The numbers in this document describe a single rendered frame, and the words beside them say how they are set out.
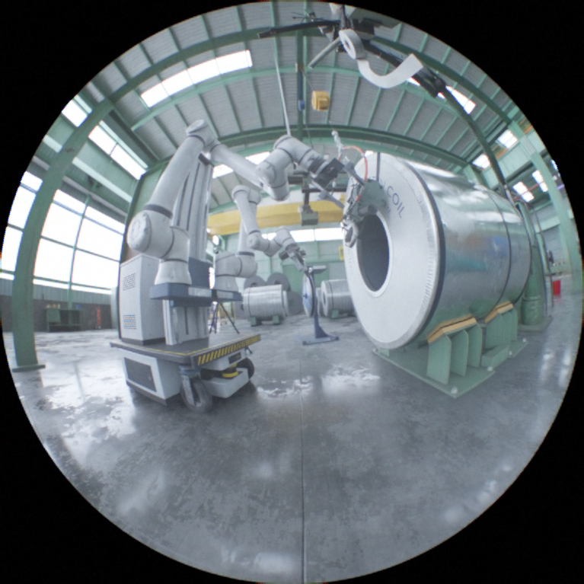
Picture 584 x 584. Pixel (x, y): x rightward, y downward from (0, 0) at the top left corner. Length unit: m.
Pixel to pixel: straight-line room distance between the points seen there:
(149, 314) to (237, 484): 0.94
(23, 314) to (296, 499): 2.55
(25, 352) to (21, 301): 0.48
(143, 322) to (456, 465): 1.41
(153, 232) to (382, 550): 1.10
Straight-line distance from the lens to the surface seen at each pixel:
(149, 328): 1.15
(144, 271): 1.17
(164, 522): 0.58
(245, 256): 1.35
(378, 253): 1.48
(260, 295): 5.91
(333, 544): 0.49
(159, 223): 0.80
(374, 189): 0.89
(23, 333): 2.54
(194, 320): 1.25
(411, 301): 0.81
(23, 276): 2.57
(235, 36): 3.29
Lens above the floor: 0.47
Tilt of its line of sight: 5 degrees up
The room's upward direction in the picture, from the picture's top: 5 degrees counter-clockwise
